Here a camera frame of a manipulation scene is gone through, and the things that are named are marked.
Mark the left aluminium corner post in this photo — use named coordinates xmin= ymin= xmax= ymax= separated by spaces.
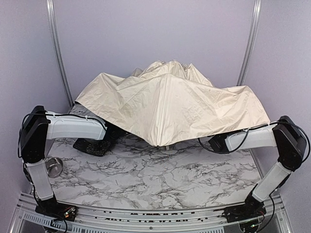
xmin=46 ymin=0 xmax=74 ymax=108

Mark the aluminium corner post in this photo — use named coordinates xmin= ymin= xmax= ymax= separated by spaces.
xmin=46 ymin=0 xmax=74 ymax=108
xmin=237 ymin=0 xmax=262 ymax=86

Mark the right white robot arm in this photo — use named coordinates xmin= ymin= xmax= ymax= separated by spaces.
xmin=198 ymin=116 xmax=311 ymax=206

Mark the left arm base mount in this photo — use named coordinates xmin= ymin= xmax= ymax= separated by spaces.
xmin=35 ymin=199 xmax=78 ymax=221

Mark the aluminium front rail frame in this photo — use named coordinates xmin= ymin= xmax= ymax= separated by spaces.
xmin=8 ymin=193 xmax=292 ymax=233

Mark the beige and black folding umbrella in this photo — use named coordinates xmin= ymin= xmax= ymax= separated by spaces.
xmin=76 ymin=61 xmax=270 ymax=147

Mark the right aluminium corner post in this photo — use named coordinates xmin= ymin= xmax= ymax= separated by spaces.
xmin=237 ymin=0 xmax=262 ymax=86

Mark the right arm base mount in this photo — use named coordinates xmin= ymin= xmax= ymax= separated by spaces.
xmin=222 ymin=194 xmax=266 ymax=223

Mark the clear glass cup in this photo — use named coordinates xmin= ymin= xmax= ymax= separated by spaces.
xmin=45 ymin=157 xmax=64 ymax=178

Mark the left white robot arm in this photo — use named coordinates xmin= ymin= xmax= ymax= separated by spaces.
xmin=17 ymin=105 xmax=127 ymax=201

